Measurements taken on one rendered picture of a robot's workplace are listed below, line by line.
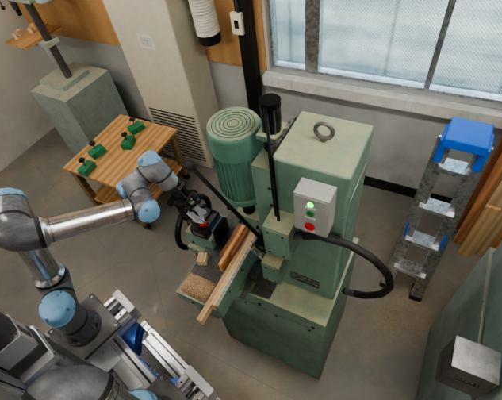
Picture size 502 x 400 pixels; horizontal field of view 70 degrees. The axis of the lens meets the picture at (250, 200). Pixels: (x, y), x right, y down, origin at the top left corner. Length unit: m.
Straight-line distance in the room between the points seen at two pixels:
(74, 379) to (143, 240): 2.05
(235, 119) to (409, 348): 1.72
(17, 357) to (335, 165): 0.94
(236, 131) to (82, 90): 2.34
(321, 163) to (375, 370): 1.56
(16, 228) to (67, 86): 2.28
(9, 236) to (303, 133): 0.88
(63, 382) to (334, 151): 0.81
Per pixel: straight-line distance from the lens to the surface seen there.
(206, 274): 1.51
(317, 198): 0.92
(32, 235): 1.20
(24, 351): 1.14
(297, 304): 1.51
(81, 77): 3.44
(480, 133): 1.72
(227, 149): 1.08
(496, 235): 2.64
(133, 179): 1.34
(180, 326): 2.45
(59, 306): 1.51
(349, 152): 0.98
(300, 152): 0.98
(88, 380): 0.90
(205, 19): 2.46
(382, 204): 2.87
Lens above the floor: 2.19
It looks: 50 degrees down
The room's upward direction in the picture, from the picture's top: 10 degrees counter-clockwise
